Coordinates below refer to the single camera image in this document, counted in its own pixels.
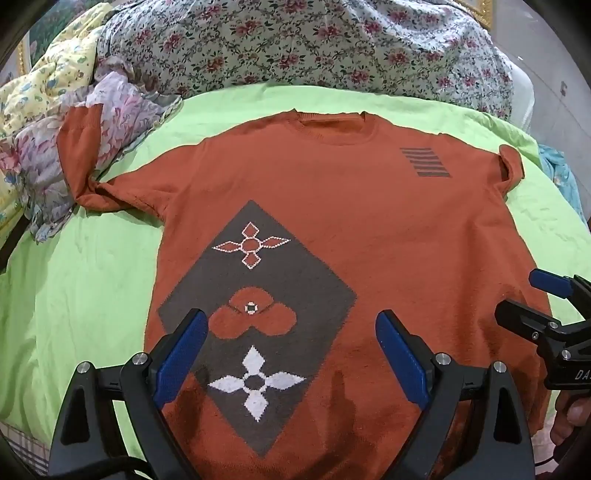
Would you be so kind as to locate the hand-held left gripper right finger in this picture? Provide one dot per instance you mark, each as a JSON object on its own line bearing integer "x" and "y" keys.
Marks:
{"x": 401, "y": 355}

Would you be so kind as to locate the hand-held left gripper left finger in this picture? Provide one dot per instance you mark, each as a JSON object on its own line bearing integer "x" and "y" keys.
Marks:
{"x": 182, "y": 355}

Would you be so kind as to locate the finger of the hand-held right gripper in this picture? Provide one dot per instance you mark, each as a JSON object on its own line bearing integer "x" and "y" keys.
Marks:
{"x": 521, "y": 318}
{"x": 549, "y": 282}

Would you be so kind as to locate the orange patterned knit sweater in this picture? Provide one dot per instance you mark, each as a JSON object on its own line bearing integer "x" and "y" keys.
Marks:
{"x": 369, "y": 221}

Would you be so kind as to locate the person's right hand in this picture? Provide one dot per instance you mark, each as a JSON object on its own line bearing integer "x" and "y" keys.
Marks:
{"x": 570, "y": 415}

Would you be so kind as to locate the blue floral cloth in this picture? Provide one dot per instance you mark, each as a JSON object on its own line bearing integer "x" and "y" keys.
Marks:
{"x": 558, "y": 170}

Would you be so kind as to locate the green bed sheet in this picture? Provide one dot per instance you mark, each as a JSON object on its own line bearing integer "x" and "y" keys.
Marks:
{"x": 92, "y": 277}

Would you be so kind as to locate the plaid cloth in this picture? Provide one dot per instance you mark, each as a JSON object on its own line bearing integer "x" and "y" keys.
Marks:
{"x": 23, "y": 443}

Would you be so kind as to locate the white pillow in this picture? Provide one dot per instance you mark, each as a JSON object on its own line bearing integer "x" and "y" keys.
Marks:
{"x": 524, "y": 101}

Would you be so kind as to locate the pink purple floral cloth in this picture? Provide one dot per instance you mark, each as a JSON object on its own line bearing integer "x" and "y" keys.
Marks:
{"x": 120, "y": 106}

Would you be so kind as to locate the gold framed picture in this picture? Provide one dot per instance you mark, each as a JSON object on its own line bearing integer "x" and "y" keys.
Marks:
{"x": 478, "y": 11}

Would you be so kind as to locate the yellow floral quilt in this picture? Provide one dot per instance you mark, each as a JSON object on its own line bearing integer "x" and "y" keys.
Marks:
{"x": 51, "y": 69}

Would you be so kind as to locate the white red-flowered quilt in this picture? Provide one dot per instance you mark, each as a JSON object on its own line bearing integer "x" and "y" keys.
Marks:
{"x": 300, "y": 46}

